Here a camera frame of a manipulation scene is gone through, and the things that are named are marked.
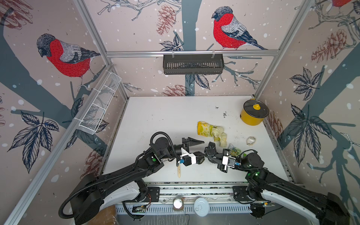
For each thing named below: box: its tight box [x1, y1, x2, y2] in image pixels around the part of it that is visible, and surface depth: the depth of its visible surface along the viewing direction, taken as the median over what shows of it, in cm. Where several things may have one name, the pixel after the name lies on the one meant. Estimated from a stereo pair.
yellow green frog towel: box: [197, 120, 228, 148], surface depth 99 cm
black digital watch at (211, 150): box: [203, 141, 218, 158], surface depth 61 cm
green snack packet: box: [228, 142, 242, 158], surface depth 91 cm
